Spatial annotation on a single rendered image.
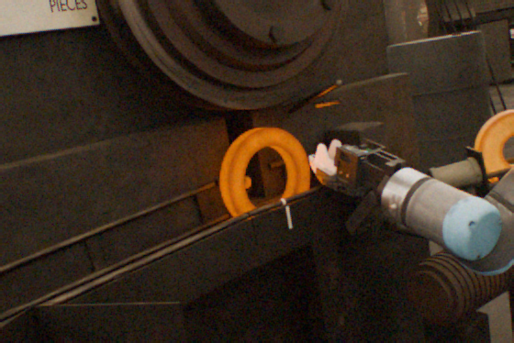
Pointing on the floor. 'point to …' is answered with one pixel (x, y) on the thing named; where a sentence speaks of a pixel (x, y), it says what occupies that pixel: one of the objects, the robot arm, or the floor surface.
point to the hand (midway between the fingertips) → (315, 161)
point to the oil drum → (445, 94)
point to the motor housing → (453, 298)
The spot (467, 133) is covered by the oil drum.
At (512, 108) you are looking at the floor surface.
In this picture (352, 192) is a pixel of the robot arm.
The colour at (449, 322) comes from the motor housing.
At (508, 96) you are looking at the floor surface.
